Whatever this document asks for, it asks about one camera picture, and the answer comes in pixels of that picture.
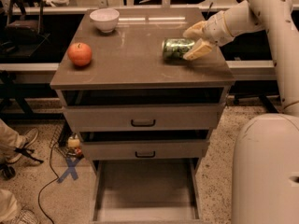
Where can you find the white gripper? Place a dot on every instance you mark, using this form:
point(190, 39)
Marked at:
point(217, 29)

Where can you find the green soda can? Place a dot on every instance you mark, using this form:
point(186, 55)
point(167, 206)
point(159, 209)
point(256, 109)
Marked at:
point(176, 48)

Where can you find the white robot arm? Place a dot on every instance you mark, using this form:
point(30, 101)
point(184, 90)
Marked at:
point(265, 187)

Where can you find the top grey drawer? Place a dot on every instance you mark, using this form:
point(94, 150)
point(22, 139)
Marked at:
point(123, 118)

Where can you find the grey drawer cabinet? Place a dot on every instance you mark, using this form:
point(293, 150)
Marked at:
point(128, 68)

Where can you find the middle grey drawer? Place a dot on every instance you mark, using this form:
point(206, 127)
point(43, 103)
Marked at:
point(160, 149)

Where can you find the bottom open grey drawer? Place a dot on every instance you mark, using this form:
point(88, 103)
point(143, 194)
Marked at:
point(145, 192)

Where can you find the white ceramic bowl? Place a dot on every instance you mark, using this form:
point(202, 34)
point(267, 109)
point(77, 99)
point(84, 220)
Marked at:
point(105, 19)

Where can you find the red apple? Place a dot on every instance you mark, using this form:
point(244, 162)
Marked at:
point(80, 54)

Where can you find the small yellow bottle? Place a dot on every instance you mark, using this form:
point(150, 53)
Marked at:
point(73, 141)

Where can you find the blue tape cross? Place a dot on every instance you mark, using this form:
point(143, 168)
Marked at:
point(70, 170)

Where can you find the black office chair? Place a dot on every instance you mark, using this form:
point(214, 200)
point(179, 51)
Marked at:
point(19, 33)

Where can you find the grey sneaker upper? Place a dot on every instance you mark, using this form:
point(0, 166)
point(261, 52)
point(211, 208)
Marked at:
point(26, 142)

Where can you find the beige trouser leg upper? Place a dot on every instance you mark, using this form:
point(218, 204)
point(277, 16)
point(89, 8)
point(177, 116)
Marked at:
point(4, 146)

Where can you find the beige trouser leg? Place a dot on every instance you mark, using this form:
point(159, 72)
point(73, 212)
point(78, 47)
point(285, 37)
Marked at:
point(10, 207)
point(4, 146)

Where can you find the black caster wheel left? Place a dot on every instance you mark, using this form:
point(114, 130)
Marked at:
point(8, 172)

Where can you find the white sneaker lower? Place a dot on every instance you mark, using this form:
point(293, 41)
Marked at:
point(25, 216)

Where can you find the beige trouser leg lower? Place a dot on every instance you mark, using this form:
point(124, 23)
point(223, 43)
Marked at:
point(10, 207)

